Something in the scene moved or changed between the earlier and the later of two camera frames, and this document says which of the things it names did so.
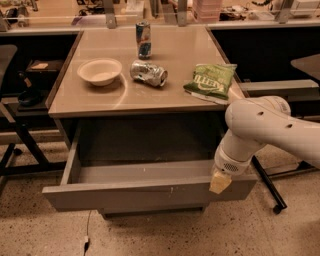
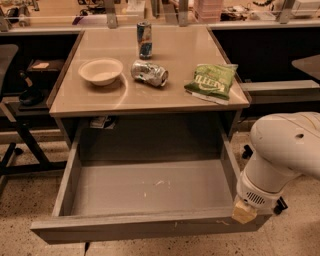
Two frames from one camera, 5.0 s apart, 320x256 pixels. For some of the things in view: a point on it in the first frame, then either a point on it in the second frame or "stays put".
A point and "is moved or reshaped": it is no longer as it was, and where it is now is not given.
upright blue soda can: (143, 37) stays put
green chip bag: (211, 82) stays put
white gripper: (229, 164) to (256, 191)
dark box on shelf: (44, 69) stays put
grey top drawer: (141, 184) is moved or reshaped
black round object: (31, 97) stays put
